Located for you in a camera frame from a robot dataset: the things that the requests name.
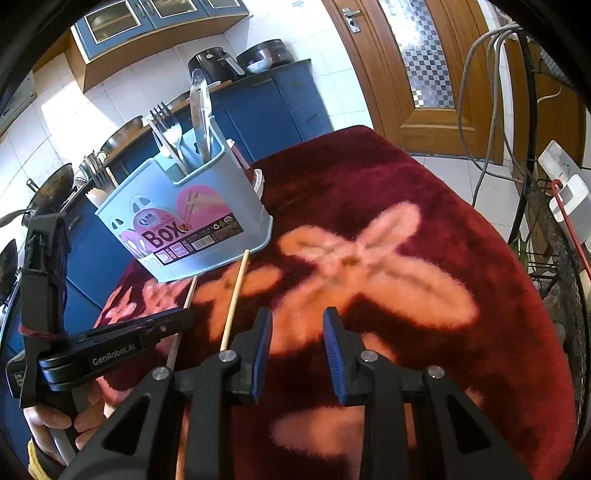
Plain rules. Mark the metal frying pan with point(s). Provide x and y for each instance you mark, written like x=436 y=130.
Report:
x=122 y=134

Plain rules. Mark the white bowl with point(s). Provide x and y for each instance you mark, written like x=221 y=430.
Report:
x=258 y=65

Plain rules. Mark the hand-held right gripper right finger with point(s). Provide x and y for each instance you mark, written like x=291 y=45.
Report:
x=333 y=362

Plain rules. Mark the dark wok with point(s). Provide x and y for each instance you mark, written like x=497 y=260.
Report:
x=55 y=187

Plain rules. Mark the black air fryer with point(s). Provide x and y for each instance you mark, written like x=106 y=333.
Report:
x=210 y=62

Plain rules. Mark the wooden chopstick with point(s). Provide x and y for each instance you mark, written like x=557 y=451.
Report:
x=191 y=293
x=235 y=295
x=111 y=175

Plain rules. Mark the red floral blanket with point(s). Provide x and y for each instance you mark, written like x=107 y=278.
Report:
x=415 y=207

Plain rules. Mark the dark metal fork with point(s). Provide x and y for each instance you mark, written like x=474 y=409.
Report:
x=159 y=122

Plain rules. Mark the light blue utensil holder box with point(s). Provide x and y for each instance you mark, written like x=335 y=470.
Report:
x=207 y=240

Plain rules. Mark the black cooker pot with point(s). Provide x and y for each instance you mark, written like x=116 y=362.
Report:
x=268 y=50

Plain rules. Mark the blue kitchen cabinet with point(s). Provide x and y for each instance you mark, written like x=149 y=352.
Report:
x=277 y=101

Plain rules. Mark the red stick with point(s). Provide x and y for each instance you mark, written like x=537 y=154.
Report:
x=572 y=230

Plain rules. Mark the white plastic fork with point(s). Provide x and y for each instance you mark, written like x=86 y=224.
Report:
x=99 y=177

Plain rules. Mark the blue wall cabinet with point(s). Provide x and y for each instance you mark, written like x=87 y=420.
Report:
x=152 y=18

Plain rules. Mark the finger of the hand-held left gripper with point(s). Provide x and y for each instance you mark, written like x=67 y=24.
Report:
x=138 y=328

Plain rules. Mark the person's left hand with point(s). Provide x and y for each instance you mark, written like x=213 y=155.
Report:
x=90 y=415

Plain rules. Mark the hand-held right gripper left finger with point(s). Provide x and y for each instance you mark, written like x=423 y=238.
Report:
x=258 y=362

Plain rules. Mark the wooden door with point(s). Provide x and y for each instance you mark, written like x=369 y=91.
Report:
x=415 y=69

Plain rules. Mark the metal kettle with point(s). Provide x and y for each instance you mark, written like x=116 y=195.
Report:
x=92 y=161

